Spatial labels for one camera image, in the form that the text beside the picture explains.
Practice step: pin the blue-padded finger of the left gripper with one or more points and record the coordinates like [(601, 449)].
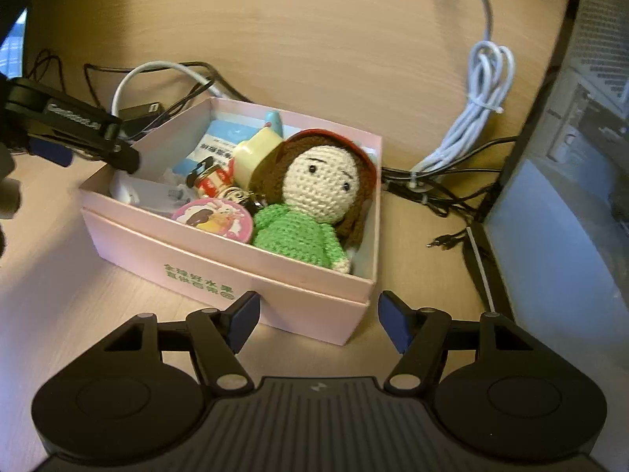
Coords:
[(54, 153)]

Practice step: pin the gloved left hand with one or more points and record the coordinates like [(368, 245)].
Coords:
[(10, 195)]

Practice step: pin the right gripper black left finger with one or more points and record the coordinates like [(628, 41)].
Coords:
[(217, 336)]

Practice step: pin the red small figurine keychain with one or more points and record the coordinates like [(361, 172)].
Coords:
[(211, 180)]

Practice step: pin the blue white wet wipes pack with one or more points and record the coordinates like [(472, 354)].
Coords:
[(219, 142)]

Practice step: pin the pink cardboard box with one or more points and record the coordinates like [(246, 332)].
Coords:
[(297, 297)]

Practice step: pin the black power adapter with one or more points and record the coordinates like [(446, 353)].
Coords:
[(140, 116)]

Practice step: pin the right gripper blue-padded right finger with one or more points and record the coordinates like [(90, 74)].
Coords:
[(419, 336)]

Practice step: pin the pale yellow small toy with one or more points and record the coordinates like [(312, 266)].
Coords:
[(250, 156)]

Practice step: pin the crochet doll with red hat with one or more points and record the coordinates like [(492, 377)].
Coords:
[(318, 195)]

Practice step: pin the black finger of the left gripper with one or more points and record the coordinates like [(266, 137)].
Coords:
[(31, 110)]

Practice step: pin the pink yellow cupcake toy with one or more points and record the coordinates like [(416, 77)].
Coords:
[(217, 216)]

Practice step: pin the computer monitor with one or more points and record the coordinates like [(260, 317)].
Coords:
[(13, 29)]

